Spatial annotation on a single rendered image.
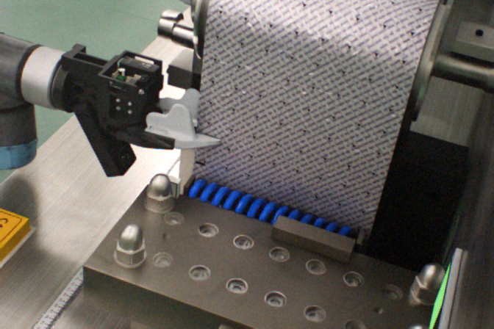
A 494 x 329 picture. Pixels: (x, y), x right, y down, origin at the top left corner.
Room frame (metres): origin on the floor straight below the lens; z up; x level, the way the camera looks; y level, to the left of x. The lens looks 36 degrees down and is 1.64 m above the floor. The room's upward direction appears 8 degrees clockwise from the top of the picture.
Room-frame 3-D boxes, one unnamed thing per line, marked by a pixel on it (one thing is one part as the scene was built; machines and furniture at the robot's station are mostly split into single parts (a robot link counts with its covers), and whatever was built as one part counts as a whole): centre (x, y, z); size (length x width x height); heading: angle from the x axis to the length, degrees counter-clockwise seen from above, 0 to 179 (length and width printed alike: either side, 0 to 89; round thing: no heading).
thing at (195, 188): (0.71, -0.04, 1.03); 0.21 x 0.04 x 0.03; 75
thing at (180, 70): (0.86, 0.09, 1.05); 0.06 x 0.05 x 0.31; 75
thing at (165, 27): (0.87, 0.12, 1.18); 0.04 x 0.02 x 0.04; 165
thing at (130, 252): (0.60, 0.11, 1.05); 0.04 x 0.04 x 0.04
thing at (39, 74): (0.81, 0.26, 1.11); 0.08 x 0.05 x 0.08; 165
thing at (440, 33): (0.75, -0.19, 1.25); 0.15 x 0.01 x 0.15; 165
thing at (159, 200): (0.69, 0.10, 1.05); 0.04 x 0.04 x 0.04
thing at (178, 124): (0.74, 0.08, 1.12); 0.09 x 0.03 x 0.06; 74
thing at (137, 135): (0.75, 0.13, 1.09); 0.09 x 0.05 x 0.02; 74
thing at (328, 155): (0.73, -0.05, 1.11); 0.23 x 0.01 x 0.18; 75
